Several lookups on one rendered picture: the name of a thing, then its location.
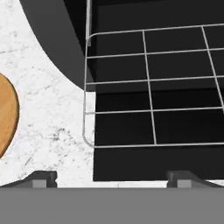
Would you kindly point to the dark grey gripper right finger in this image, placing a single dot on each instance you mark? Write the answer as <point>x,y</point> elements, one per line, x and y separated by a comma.
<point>181,178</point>

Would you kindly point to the black toaster oven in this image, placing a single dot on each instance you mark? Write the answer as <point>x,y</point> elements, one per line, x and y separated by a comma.
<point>52,32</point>

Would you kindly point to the round wooden board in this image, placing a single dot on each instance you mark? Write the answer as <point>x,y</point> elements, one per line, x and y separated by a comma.
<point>7,116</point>

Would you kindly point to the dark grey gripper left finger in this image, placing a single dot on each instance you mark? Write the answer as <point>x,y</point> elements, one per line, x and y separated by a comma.
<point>43,178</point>

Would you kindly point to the black toaster oven door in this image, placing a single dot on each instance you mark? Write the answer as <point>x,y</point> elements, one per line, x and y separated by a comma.
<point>151,163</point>

